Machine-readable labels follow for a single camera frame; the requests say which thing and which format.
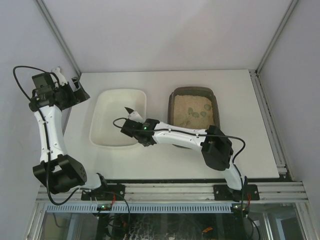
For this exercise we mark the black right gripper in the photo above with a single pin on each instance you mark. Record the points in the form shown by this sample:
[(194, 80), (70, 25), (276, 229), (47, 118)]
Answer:
[(129, 125)]

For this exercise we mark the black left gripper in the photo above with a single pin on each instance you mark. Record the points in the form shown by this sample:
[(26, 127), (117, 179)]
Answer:
[(74, 92)]

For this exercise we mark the black slotted litter scoop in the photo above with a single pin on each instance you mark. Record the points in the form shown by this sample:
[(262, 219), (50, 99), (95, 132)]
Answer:
[(129, 110)]

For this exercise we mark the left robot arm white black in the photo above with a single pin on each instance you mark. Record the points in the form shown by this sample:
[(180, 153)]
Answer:
[(57, 170)]

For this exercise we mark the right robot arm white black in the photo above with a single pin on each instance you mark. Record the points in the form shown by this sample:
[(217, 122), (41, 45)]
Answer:
[(218, 150)]

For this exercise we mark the dark brown litter box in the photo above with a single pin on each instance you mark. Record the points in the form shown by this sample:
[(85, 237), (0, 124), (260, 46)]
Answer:
[(193, 107)]

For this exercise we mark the white plastic waste bin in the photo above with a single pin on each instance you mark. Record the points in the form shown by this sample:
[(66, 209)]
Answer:
[(111, 106)]

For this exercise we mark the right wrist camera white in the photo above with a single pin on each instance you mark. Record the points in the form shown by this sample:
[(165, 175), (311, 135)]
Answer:
[(135, 116)]

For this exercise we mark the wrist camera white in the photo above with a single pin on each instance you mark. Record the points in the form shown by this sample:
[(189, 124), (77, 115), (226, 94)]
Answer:
[(61, 78), (135, 116)]

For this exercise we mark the aluminium left corner post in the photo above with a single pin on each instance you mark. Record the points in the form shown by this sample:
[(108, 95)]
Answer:
[(53, 27)]

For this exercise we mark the aluminium corner post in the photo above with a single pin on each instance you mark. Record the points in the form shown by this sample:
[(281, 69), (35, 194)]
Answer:
[(53, 27), (277, 34)]

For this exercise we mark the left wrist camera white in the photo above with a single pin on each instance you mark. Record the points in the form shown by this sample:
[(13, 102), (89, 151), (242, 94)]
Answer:
[(61, 78)]

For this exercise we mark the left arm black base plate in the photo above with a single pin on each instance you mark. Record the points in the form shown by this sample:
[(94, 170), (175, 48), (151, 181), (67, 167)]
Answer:
[(105, 193)]

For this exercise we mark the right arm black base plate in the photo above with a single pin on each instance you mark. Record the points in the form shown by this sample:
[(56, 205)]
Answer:
[(223, 193)]

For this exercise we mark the grey slotted cable duct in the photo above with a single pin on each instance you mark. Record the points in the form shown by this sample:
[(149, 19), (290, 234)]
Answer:
[(142, 208)]

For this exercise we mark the aluminium front mounting rail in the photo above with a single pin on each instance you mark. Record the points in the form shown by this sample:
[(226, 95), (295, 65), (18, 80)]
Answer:
[(266, 192)]

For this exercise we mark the aluminium right corner post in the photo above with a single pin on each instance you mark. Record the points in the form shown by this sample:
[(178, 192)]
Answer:
[(277, 34)]

